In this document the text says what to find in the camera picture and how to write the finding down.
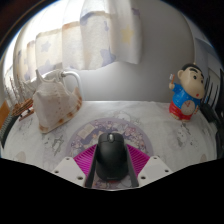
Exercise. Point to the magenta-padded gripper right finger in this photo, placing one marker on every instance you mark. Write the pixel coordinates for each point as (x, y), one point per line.
(151, 168)

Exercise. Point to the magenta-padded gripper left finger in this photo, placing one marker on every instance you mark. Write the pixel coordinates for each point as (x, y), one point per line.
(68, 168)

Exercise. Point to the black computer mouse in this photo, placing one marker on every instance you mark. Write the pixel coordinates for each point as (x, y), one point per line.
(112, 155)

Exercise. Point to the round purple printed mouse pad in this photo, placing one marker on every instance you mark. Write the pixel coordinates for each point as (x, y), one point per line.
(86, 133)

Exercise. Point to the white printed tablecloth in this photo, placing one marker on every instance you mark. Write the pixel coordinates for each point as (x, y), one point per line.
(173, 140)

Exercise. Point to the large white conch shell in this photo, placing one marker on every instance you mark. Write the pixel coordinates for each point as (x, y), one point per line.
(55, 106)

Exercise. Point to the dark keyboard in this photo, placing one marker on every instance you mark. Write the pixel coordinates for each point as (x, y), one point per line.
(5, 131)

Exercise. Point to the wooden model sailing ship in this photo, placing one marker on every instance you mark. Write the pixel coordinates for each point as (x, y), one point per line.
(23, 108)

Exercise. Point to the cartoon boy figurine clock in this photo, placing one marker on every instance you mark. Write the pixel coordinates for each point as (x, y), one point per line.
(186, 93)

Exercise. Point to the orange wooden chair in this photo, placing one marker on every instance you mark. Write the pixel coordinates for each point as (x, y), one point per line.
(3, 113)

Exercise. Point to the white star-print curtain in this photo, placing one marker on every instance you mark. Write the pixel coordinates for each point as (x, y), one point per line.
(83, 36)

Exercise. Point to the white wall shelf unit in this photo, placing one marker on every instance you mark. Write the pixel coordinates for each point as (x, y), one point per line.
(208, 50)

